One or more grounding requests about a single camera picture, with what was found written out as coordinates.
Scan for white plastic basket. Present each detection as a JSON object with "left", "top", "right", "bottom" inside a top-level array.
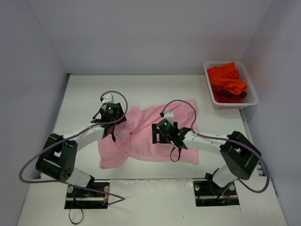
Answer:
[{"left": 204, "top": 61, "right": 258, "bottom": 109}]

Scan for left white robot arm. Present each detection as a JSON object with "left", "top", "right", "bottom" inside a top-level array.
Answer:
[{"left": 36, "top": 103, "right": 126, "bottom": 198}]

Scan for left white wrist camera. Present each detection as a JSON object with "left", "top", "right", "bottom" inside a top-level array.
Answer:
[{"left": 100, "top": 93, "right": 114, "bottom": 104}]

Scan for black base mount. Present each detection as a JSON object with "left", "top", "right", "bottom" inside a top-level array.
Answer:
[
  {"left": 193, "top": 180, "right": 239, "bottom": 207},
  {"left": 64, "top": 185, "right": 109, "bottom": 210}
]

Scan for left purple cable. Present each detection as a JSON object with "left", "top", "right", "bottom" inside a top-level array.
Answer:
[{"left": 18, "top": 90, "right": 128, "bottom": 208}]

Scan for purple cable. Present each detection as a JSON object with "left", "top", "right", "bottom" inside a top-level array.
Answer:
[
  {"left": 159, "top": 99, "right": 270, "bottom": 200},
  {"left": 18, "top": 90, "right": 128, "bottom": 208}
]

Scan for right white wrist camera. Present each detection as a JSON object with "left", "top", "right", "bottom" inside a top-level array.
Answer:
[{"left": 160, "top": 111, "right": 174, "bottom": 125}]

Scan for dark red t shirt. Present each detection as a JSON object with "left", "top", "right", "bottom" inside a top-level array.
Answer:
[{"left": 214, "top": 91, "right": 247, "bottom": 104}]

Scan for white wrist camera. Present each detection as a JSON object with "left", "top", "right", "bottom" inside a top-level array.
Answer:
[
  {"left": 160, "top": 111, "right": 174, "bottom": 125},
  {"left": 100, "top": 93, "right": 114, "bottom": 104}
]

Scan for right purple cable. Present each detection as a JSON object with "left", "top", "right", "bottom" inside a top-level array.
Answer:
[{"left": 159, "top": 99, "right": 270, "bottom": 200}]

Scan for pink t shirt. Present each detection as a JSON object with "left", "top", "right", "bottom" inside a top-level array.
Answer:
[{"left": 98, "top": 99, "right": 199, "bottom": 169}]

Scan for orange t shirt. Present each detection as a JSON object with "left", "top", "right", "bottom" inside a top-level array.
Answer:
[{"left": 207, "top": 62, "right": 248, "bottom": 95}]

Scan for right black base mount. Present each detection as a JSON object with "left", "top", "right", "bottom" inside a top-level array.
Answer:
[{"left": 193, "top": 180, "right": 239, "bottom": 207}]

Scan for thin black cable loop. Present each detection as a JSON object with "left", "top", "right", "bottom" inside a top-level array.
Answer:
[{"left": 68, "top": 195, "right": 84, "bottom": 224}]

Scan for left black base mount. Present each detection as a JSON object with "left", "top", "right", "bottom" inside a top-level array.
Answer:
[{"left": 64, "top": 185, "right": 109, "bottom": 210}]

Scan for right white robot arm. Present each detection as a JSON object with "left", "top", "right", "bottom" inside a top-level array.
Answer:
[{"left": 152, "top": 119, "right": 261, "bottom": 194}]

